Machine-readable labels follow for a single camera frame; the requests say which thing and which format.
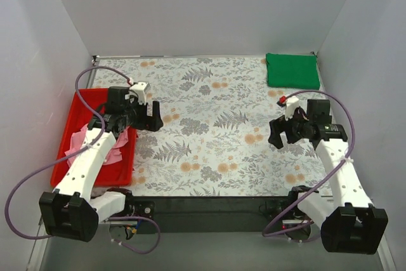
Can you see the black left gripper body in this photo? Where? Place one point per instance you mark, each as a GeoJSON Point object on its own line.
{"type": "Point", "coordinates": [144, 120]}

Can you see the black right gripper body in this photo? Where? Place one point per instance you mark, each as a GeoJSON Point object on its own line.
{"type": "Point", "coordinates": [286, 130]}

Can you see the green t shirt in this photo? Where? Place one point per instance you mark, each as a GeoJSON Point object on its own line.
{"type": "Point", "coordinates": [292, 71]}

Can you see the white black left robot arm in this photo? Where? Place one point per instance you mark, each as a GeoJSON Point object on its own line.
{"type": "Point", "coordinates": [69, 211]}

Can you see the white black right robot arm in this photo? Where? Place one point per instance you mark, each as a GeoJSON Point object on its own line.
{"type": "Point", "coordinates": [338, 205]}

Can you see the pink t shirt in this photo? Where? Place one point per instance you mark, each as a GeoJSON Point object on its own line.
{"type": "Point", "coordinates": [111, 149]}

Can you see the floral patterned table mat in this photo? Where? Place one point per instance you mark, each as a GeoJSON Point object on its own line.
{"type": "Point", "coordinates": [214, 141]}

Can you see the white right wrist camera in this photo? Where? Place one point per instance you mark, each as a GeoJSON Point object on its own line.
{"type": "Point", "coordinates": [290, 104]}

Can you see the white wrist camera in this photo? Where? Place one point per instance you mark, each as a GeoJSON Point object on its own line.
{"type": "Point", "coordinates": [290, 104]}
{"type": "Point", "coordinates": [139, 92]}

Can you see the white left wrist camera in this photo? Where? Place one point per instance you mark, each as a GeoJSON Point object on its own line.
{"type": "Point", "coordinates": [139, 92]}

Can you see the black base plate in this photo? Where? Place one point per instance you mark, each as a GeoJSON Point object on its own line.
{"type": "Point", "coordinates": [208, 214]}

